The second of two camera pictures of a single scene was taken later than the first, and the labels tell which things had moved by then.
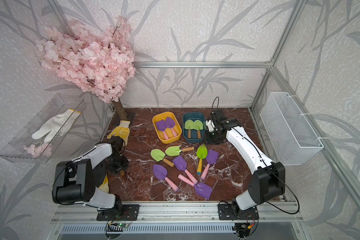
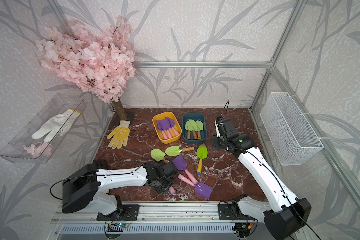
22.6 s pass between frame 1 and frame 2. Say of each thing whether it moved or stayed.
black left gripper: moved
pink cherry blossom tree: stayed
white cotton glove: stayed
